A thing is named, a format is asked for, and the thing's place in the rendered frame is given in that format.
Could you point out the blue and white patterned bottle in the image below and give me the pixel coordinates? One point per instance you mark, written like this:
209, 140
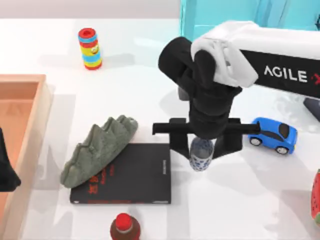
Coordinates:
201, 156

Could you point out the blue toy car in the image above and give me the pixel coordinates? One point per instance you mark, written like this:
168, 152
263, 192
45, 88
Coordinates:
275, 135

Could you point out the black book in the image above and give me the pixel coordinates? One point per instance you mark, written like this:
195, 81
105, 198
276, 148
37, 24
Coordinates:
140, 175

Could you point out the dark grey flat object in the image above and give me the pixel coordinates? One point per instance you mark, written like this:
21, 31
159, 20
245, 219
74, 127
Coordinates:
313, 106

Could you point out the brown bottle with red cap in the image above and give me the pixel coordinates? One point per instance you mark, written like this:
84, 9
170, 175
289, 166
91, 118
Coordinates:
125, 228

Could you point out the red watermelon slice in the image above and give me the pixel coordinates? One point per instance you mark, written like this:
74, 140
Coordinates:
316, 197

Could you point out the light blue rack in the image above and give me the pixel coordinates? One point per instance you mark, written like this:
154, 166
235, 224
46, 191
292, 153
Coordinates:
200, 15

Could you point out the stack of coloured rings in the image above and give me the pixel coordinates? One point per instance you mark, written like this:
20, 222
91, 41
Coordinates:
90, 52

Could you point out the shallow salmon-coloured box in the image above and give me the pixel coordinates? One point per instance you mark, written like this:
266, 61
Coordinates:
22, 112

